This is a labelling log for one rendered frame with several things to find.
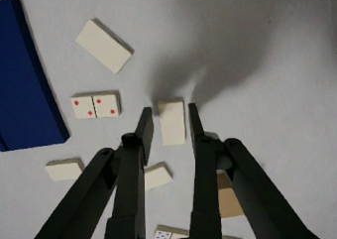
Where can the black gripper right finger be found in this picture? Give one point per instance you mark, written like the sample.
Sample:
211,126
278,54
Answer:
267,211

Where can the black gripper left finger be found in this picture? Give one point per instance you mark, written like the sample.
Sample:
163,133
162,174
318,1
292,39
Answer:
78,213

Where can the brown rectangular box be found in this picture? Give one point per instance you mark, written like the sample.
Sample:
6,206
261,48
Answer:
228,203

